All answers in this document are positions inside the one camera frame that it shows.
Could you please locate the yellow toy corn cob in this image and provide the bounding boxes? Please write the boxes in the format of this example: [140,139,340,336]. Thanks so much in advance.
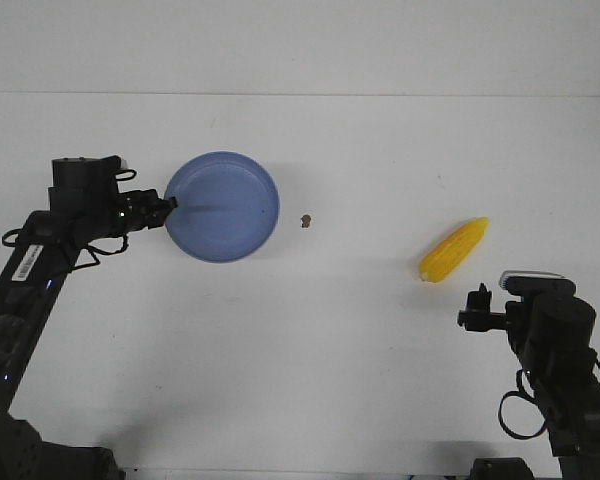
[418,217,490,283]

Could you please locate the blue round plate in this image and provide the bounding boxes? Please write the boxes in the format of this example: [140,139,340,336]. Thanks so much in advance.
[165,151,280,263]

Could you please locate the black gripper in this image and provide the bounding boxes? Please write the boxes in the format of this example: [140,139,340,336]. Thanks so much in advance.
[117,189,177,233]
[457,283,511,333]

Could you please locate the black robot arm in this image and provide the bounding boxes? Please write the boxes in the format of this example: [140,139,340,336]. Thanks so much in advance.
[0,156,177,479]
[458,271,600,479]

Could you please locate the small brown table mark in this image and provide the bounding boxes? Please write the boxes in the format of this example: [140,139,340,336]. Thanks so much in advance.
[301,214,313,229]

